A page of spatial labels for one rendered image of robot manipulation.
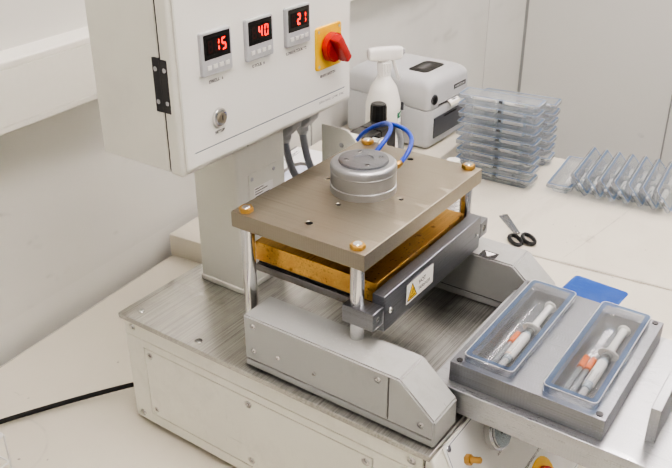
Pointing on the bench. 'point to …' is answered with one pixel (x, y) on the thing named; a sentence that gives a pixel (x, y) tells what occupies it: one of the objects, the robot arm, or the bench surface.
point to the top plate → (358, 201)
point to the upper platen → (302, 274)
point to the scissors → (517, 233)
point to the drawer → (653, 390)
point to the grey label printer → (415, 96)
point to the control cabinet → (219, 78)
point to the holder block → (508, 389)
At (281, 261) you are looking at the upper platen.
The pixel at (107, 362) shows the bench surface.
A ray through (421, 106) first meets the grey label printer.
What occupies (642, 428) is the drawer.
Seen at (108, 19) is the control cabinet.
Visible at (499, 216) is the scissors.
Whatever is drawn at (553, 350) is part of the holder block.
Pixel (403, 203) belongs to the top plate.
